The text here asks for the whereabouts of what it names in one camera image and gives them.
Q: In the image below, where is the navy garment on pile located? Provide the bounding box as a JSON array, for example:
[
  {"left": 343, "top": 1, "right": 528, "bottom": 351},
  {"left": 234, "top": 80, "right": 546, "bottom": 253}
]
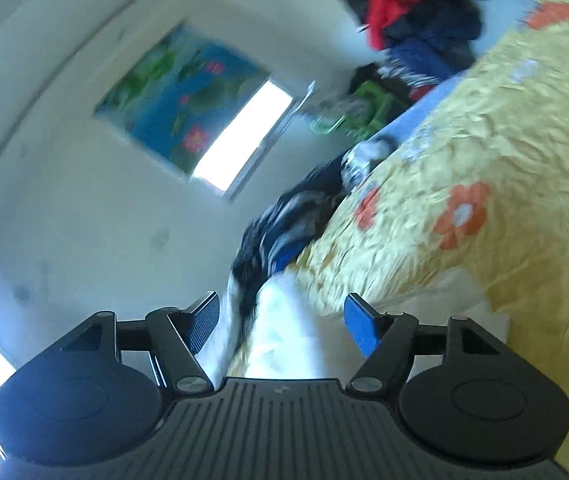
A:
[{"left": 381, "top": 0, "right": 487, "bottom": 86}]

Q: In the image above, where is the green plastic chair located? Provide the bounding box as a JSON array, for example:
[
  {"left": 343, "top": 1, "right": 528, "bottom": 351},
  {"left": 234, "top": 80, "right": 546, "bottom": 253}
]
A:
[{"left": 303, "top": 80, "right": 408, "bottom": 142}]

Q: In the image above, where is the floral roller blind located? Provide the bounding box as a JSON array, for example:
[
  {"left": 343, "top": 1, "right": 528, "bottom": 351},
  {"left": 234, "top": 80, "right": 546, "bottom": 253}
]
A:
[{"left": 94, "top": 22, "right": 269, "bottom": 176}]

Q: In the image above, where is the white black plastic bag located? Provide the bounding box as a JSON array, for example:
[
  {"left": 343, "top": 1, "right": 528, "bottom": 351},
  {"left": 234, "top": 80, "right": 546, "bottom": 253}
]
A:
[{"left": 341, "top": 136, "right": 397, "bottom": 193}]

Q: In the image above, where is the light blue knitted blanket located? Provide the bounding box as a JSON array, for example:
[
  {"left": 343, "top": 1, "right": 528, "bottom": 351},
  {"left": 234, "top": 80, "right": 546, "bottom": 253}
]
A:
[{"left": 371, "top": 70, "right": 467, "bottom": 148}]

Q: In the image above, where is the window with metal frame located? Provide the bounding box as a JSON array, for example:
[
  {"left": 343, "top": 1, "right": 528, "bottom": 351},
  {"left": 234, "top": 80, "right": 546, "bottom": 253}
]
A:
[{"left": 192, "top": 80, "right": 316, "bottom": 197}]

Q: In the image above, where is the dark folded clothes pile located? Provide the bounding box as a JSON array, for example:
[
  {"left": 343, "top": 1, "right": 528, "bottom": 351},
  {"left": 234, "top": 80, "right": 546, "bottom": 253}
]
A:
[{"left": 231, "top": 156, "right": 345, "bottom": 321}]

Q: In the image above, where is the yellow carrot print bedspread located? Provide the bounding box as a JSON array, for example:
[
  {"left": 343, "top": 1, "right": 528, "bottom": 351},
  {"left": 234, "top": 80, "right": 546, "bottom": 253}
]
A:
[{"left": 226, "top": 0, "right": 569, "bottom": 466}]

